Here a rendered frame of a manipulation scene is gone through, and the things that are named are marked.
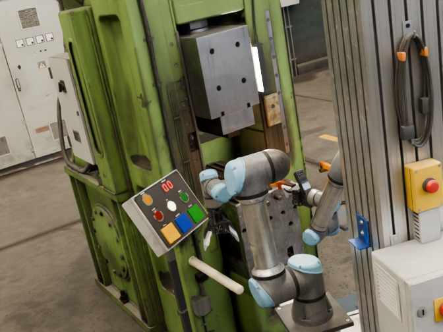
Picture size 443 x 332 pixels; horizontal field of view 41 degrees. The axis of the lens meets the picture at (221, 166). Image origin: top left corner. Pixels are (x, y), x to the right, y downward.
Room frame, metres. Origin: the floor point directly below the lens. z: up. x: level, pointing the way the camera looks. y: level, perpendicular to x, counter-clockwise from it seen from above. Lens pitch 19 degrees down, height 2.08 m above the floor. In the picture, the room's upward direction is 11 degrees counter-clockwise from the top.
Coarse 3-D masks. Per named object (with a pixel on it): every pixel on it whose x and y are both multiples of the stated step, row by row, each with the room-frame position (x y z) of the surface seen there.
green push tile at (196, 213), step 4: (196, 204) 2.57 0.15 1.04; (192, 208) 2.54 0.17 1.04; (196, 208) 2.56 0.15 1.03; (188, 212) 2.52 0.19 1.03; (192, 212) 2.53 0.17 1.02; (196, 212) 2.54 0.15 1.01; (200, 212) 2.55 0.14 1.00; (192, 216) 2.51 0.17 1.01; (196, 216) 2.52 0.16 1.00; (200, 216) 2.54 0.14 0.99; (204, 216) 2.55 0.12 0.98; (196, 220) 2.51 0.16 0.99
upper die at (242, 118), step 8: (240, 112) 2.89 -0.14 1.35; (248, 112) 2.92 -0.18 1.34; (200, 120) 3.01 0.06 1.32; (208, 120) 2.93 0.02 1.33; (216, 120) 2.87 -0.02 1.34; (224, 120) 2.84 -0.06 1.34; (232, 120) 2.87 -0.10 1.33; (240, 120) 2.89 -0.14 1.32; (248, 120) 2.91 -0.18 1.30; (200, 128) 3.02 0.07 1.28; (208, 128) 2.95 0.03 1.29; (216, 128) 2.88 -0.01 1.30; (224, 128) 2.84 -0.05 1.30; (232, 128) 2.86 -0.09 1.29; (240, 128) 2.89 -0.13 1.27
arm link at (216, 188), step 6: (210, 180) 2.23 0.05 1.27; (216, 180) 2.21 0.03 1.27; (222, 180) 2.20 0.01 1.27; (210, 186) 2.19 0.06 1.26; (216, 186) 2.16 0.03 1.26; (222, 186) 2.14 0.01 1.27; (210, 192) 2.17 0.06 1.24; (216, 192) 2.13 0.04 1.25; (222, 192) 2.14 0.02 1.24; (228, 192) 2.14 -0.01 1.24; (216, 198) 2.13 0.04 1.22; (222, 198) 2.14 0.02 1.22; (228, 198) 2.14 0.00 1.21
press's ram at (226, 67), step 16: (208, 32) 2.94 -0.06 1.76; (224, 32) 2.89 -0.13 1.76; (240, 32) 2.93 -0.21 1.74; (192, 48) 2.85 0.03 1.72; (208, 48) 2.84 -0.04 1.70; (224, 48) 2.88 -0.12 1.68; (240, 48) 2.93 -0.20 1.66; (192, 64) 2.87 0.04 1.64; (208, 64) 2.83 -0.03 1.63; (224, 64) 2.87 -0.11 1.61; (240, 64) 2.92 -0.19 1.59; (192, 80) 2.90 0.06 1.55; (208, 80) 2.82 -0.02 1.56; (224, 80) 2.86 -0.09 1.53; (240, 80) 2.91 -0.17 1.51; (192, 96) 2.93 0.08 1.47; (208, 96) 2.81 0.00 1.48; (224, 96) 2.86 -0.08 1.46; (240, 96) 2.90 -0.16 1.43; (256, 96) 2.95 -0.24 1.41; (208, 112) 2.82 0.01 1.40; (224, 112) 2.85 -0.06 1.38
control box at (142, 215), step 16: (176, 176) 2.63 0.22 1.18; (144, 192) 2.45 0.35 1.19; (160, 192) 2.50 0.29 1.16; (176, 192) 2.56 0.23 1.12; (192, 192) 2.62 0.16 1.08; (128, 208) 2.40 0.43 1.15; (144, 208) 2.39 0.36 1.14; (160, 208) 2.44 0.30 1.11; (176, 208) 2.49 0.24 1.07; (144, 224) 2.36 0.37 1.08; (160, 224) 2.38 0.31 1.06; (176, 224) 2.43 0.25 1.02; (192, 224) 2.49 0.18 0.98; (160, 240) 2.32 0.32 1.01; (176, 240) 2.37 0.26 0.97
